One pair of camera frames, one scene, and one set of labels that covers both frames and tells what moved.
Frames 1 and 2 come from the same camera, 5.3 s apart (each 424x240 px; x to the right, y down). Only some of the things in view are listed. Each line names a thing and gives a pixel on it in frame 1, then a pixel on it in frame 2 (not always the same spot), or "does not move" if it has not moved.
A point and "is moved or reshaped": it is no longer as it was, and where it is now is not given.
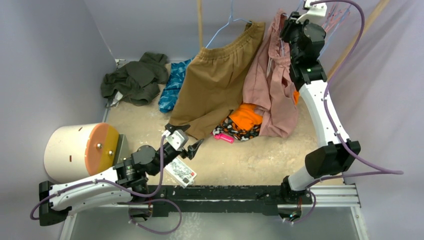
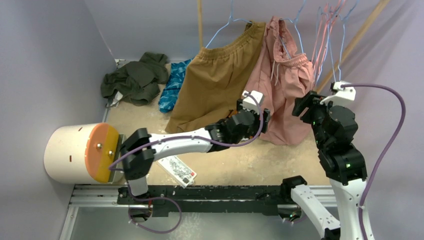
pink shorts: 267,85 is moved or reshaped
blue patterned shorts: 168,98 does not move
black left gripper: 191,150 to 264,119
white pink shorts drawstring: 269,66 to 272,71
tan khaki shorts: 213,83 does not move
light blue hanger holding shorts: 230,18 does not move
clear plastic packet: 181,172 does not move
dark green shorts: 138,81 does not move
